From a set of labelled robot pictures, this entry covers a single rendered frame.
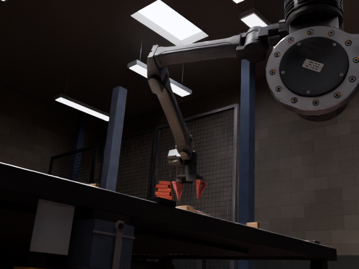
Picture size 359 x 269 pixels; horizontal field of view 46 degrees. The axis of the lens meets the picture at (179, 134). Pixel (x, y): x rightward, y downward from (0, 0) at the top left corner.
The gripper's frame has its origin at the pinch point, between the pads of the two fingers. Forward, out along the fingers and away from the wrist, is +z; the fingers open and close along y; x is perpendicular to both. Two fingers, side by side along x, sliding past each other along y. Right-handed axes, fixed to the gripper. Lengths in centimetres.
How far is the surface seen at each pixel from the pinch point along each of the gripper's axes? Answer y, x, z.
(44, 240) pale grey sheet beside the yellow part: 10, -83, 26
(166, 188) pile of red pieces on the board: -51, 60, -19
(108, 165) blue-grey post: -149, 115, -56
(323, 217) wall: -54, 486, -64
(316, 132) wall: -59, 490, -198
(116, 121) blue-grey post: -148, 118, -97
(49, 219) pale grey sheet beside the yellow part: 10, -83, 21
